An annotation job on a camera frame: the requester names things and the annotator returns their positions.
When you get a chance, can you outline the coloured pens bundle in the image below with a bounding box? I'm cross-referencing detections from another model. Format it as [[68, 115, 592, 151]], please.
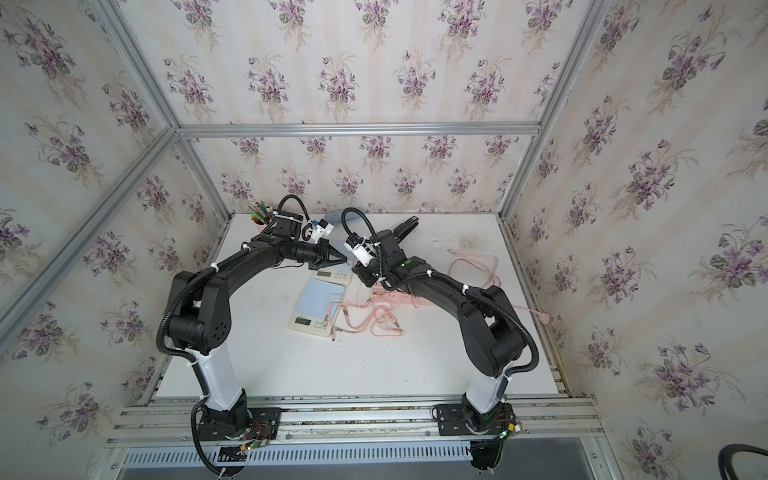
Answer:
[[248, 202, 276, 226]]

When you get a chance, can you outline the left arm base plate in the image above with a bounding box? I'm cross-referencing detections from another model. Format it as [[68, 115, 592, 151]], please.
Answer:
[[196, 407, 283, 441]]

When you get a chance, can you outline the pink multi-head charging cable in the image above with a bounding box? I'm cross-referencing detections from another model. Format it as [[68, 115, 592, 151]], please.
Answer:
[[332, 287, 421, 338]]

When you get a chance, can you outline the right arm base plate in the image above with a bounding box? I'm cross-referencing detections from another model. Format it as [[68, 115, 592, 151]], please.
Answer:
[[431, 401, 522, 438]]

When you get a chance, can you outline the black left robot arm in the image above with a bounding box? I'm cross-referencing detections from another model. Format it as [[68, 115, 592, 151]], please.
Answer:
[[155, 194, 347, 431]]

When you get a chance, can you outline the pink power strip cord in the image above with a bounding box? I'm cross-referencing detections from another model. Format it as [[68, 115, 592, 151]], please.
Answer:
[[446, 248, 552, 326]]

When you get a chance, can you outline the pink power strip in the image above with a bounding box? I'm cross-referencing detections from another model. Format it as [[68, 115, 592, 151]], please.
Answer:
[[370, 289, 433, 308]]

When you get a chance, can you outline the aluminium rail frame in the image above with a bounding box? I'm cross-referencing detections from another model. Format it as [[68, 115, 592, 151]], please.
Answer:
[[106, 396, 606, 448]]

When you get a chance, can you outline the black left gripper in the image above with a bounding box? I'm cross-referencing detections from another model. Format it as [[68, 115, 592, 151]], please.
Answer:
[[289, 240, 347, 270]]

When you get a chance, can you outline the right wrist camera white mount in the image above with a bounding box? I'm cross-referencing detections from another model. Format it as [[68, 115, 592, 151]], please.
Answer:
[[345, 236, 376, 267]]

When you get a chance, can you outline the black stapler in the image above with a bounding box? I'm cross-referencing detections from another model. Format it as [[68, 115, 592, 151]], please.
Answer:
[[392, 216, 419, 243]]

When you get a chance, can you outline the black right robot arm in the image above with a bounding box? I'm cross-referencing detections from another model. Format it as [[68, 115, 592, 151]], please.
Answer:
[[340, 207, 540, 415]]

